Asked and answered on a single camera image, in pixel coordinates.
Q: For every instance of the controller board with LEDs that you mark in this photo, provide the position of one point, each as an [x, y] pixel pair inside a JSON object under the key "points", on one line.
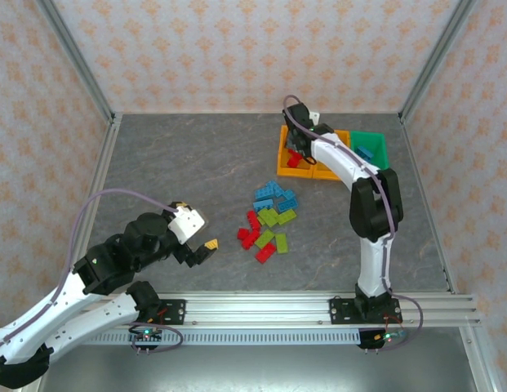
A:
{"points": [[385, 338], [146, 335]]}

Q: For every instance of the short aluminium frame post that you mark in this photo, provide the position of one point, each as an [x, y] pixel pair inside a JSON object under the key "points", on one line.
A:
{"points": [[479, 359]]}

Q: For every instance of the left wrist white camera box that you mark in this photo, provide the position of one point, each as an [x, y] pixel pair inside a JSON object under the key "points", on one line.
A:
{"points": [[188, 224]]}

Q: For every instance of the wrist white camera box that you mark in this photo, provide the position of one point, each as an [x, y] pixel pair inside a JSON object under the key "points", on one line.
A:
{"points": [[314, 117], [188, 224]]}

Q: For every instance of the aluminium frame side rail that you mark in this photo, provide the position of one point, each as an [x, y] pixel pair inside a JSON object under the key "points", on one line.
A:
{"points": [[99, 171], [416, 163]]}

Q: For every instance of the orange plastic bin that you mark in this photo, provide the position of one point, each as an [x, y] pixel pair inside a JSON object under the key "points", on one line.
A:
{"points": [[294, 171], [323, 175]]}

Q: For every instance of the small blue lego brick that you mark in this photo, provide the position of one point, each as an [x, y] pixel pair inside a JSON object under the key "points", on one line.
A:
{"points": [[290, 194]]}

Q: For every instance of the lime green lego brick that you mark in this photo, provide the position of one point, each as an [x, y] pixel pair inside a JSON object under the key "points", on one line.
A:
{"points": [[286, 216], [264, 239], [270, 217], [281, 243], [260, 220]]}

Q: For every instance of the red lego brick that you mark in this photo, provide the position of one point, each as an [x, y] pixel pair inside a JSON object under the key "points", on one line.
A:
{"points": [[243, 234], [294, 155], [250, 241], [252, 219], [292, 163], [265, 252]]}

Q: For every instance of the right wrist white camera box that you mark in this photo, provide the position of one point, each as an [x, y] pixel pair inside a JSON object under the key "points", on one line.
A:
{"points": [[314, 117]]}

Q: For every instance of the green plastic bin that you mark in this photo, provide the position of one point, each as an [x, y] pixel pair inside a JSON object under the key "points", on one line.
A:
{"points": [[379, 157]]}

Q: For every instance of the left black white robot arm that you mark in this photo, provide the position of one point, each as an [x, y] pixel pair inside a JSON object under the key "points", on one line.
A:
{"points": [[98, 320]]}

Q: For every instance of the grey metal panel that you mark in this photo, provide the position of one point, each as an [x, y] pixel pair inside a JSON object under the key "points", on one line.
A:
{"points": [[257, 371]]}

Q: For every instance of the wide aluminium extrusion rail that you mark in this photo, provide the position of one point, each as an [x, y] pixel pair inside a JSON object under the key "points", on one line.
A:
{"points": [[257, 310]]}

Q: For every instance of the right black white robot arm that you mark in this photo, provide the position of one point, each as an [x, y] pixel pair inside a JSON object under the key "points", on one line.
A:
{"points": [[373, 261]]}

